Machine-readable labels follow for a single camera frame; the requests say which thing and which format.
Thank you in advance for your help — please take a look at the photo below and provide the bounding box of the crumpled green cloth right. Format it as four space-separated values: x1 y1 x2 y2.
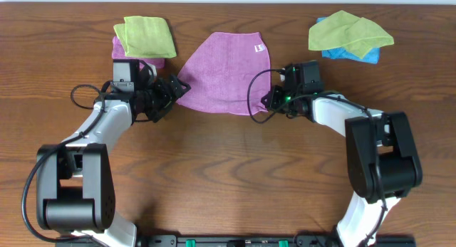
308 11 395 59

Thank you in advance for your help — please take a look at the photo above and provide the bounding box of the folded purple cloth left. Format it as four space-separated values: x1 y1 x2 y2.
111 36 165 69

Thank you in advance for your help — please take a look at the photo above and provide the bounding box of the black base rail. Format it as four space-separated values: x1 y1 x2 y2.
55 233 417 247

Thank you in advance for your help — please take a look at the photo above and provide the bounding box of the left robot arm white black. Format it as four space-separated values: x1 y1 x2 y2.
30 75 191 246

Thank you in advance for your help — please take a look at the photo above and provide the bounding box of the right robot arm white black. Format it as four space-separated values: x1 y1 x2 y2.
261 65 423 246

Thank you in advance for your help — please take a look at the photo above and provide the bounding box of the blue cloth right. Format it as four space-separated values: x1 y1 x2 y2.
309 14 384 64

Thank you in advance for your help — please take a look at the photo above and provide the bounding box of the folded green cloth left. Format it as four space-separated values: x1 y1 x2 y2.
113 16 177 58

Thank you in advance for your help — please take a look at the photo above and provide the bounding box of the black right camera cable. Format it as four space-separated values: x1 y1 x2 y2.
246 68 304 125

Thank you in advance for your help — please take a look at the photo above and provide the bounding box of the large purple microfiber cloth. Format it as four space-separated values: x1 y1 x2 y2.
177 32 271 116

